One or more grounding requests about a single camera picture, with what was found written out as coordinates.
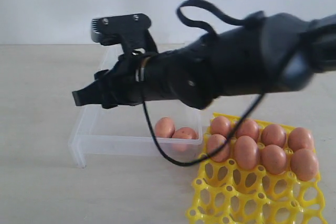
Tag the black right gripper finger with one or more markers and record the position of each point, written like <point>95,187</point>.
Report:
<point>91,94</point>

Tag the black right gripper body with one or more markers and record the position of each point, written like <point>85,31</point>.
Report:
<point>121,85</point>

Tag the brown egg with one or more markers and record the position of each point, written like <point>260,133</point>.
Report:
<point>300,138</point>
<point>273,134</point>
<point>220,125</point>
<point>246,153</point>
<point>214,142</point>
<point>274,159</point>
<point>248,128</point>
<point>183,133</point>
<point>304,164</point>
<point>164,128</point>

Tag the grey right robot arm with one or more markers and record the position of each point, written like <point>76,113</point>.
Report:
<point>240,61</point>

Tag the yellow plastic egg tray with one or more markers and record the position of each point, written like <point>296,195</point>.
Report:
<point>226,193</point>

